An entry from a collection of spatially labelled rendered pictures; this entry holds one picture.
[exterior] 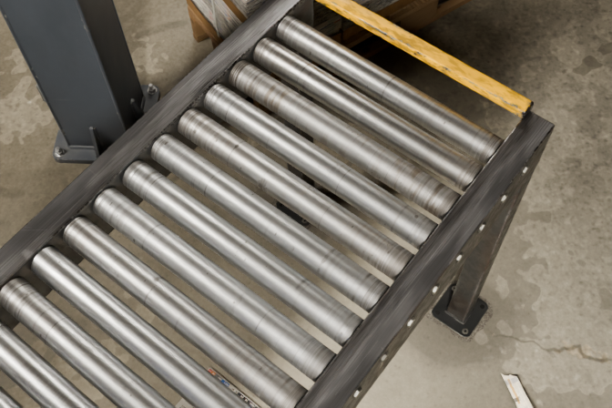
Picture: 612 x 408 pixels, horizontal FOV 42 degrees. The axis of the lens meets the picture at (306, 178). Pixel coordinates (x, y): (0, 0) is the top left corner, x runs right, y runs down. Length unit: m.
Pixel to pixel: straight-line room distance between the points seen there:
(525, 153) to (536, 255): 0.86
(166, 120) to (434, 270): 0.50
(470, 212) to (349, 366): 0.31
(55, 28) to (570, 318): 1.41
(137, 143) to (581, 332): 1.23
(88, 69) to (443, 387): 1.14
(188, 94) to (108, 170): 0.19
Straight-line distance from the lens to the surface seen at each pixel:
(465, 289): 1.86
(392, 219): 1.22
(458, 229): 1.22
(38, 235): 1.27
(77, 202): 1.28
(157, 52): 2.49
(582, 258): 2.17
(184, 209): 1.24
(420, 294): 1.17
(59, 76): 2.05
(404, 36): 1.40
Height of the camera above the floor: 1.87
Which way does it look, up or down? 59 degrees down
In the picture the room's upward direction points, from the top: 2 degrees counter-clockwise
